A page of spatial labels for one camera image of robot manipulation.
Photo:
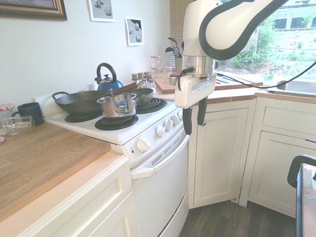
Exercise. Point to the loose red checkered lid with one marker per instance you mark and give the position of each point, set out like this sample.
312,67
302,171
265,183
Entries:
2,139

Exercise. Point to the spice jar with cork lid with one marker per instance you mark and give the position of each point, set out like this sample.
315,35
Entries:
141,75
147,74
134,77

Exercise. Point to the white sink cabinet door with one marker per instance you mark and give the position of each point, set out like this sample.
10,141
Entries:
274,172

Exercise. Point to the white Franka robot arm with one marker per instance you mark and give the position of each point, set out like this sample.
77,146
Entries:
197,24

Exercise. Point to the clear glass spice shaker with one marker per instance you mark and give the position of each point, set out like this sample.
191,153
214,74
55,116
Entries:
151,82
145,84

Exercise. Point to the grey container with red top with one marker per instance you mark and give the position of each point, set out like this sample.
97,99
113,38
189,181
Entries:
172,79

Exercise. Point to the small white burner knob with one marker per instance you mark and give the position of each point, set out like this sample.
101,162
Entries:
176,119
168,124
181,116
160,131

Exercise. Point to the short jar, red checkered lid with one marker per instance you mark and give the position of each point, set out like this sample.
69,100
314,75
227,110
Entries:
156,72
167,71

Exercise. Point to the white counter cabinet drawer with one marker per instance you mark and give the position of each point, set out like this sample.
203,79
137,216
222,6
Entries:
81,202

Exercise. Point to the large white oven knob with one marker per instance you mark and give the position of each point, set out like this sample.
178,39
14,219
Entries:
143,145

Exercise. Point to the thick wooden cutting board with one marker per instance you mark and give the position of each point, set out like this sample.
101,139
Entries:
165,86

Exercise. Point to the white sink cabinet drawer front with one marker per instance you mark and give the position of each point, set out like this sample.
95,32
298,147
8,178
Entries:
288,121

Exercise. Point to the stainless steel sink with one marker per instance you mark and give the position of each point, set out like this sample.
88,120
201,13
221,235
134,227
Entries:
296,86

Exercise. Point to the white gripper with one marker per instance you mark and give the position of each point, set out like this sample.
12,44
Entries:
190,91

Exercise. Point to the empty clear glass jar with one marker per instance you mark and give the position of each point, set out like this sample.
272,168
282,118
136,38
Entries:
19,124

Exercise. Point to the white corner cabinet door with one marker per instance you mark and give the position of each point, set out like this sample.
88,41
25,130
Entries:
219,153

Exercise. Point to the dark framed painting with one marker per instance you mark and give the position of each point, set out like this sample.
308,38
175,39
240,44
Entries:
29,7

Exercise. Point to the stainless steel saucepan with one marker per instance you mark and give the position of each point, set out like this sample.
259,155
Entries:
116,108

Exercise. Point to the green flat tool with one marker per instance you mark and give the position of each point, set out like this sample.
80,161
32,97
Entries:
220,81

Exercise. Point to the wooden window blind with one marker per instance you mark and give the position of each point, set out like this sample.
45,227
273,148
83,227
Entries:
176,19

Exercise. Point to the jar with red checkered lid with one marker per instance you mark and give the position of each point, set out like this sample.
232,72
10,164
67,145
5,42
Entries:
6,107

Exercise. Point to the white stove bottom drawer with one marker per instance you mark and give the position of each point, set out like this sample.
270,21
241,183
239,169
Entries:
180,217

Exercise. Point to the black coil burner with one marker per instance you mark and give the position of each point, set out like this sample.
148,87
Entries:
116,124
75,118
154,105

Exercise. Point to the navy blue mug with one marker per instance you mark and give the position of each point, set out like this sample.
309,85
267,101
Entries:
29,111

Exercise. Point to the grey shapes print, large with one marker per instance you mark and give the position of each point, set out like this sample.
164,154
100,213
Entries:
102,10

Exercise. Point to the grey shapes print, small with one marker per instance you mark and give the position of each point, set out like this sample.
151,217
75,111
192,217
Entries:
134,30

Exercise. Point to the white electric stove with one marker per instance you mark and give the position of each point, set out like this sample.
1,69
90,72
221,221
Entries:
118,133

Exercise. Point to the green utensil holder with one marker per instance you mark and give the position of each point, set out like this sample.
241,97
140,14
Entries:
178,64

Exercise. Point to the black wok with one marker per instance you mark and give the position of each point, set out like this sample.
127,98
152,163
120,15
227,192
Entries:
79,101

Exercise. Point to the tall jar, red checkered lid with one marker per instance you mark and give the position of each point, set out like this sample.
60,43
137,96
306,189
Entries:
155,61

